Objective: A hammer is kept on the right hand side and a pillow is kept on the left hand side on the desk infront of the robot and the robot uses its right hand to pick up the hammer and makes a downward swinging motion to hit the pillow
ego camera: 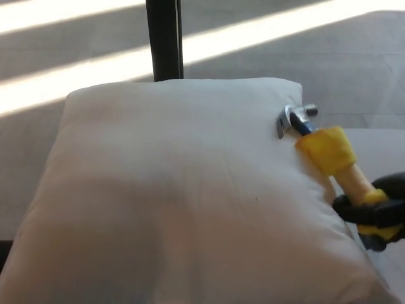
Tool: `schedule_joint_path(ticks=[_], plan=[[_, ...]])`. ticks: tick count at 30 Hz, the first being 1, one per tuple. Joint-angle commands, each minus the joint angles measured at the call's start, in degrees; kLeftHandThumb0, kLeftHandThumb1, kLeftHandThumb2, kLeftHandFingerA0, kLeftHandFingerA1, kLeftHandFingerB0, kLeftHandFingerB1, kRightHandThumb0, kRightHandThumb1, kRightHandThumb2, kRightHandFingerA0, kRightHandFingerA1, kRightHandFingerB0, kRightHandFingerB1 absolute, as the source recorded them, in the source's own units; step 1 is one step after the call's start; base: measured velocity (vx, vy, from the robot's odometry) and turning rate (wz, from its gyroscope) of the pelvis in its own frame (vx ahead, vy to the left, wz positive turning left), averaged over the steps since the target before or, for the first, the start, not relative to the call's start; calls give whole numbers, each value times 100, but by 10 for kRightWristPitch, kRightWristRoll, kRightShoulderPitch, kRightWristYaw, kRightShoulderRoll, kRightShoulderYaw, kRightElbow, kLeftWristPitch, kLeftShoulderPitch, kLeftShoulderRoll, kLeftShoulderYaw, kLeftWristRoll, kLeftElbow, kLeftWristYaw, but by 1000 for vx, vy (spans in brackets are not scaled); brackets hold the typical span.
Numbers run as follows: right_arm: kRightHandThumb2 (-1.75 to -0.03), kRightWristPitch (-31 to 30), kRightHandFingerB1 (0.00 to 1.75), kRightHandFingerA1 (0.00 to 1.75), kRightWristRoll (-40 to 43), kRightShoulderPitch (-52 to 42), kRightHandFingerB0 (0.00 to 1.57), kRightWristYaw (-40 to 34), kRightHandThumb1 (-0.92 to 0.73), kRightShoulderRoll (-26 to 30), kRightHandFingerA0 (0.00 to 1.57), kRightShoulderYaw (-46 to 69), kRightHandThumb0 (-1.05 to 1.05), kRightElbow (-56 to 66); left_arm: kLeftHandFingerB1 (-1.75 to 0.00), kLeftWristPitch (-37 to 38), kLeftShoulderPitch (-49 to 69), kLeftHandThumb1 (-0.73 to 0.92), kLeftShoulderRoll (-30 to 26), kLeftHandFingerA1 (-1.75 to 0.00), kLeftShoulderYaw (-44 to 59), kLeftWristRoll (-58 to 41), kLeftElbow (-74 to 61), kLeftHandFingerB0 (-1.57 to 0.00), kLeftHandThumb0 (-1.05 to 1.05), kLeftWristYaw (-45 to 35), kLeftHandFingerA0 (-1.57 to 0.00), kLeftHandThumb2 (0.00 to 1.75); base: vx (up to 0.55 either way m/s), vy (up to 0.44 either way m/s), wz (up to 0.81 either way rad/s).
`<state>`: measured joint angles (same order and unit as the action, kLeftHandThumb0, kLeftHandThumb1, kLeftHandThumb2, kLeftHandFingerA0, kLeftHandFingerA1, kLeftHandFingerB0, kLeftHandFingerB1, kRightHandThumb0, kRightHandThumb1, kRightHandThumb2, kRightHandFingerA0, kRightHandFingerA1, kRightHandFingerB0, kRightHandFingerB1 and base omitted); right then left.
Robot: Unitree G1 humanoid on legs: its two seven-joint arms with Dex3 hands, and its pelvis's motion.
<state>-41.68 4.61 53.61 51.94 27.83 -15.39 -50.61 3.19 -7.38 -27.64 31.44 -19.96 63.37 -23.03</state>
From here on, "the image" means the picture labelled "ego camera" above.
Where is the black metal post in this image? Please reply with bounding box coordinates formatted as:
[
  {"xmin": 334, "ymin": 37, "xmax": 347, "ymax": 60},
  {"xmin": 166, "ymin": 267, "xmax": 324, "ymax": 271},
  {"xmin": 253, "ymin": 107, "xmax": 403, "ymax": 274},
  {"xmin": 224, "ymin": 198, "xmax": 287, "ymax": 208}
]
[{"xmin": 145, "ymin": 0, "xmax": 185, "ymax": 82}]

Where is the white pillow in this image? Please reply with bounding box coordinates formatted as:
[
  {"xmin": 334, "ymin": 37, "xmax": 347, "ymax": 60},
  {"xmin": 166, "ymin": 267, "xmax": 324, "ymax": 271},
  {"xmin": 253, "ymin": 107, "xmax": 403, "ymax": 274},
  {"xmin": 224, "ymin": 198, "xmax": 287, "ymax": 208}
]
[{"xmin": 0, "ymin": 79, "xmax": 405, "ymax": 304}]

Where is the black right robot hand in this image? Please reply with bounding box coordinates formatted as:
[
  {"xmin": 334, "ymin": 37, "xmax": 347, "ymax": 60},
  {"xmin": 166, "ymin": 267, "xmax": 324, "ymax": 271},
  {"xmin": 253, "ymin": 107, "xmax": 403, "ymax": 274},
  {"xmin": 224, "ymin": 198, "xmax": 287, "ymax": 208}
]
[{"xmin": 332, "ymin": 171, "xmax": 405, "ymax": 244}]

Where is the hammer with yellow foam handle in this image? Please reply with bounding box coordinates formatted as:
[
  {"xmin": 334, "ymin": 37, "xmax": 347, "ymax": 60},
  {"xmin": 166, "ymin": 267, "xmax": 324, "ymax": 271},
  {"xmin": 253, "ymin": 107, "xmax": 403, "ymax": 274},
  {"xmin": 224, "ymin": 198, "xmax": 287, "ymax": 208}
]
[{"xmin": 275, "ymin": 103, "xmax": 401, "ymax": 252}]

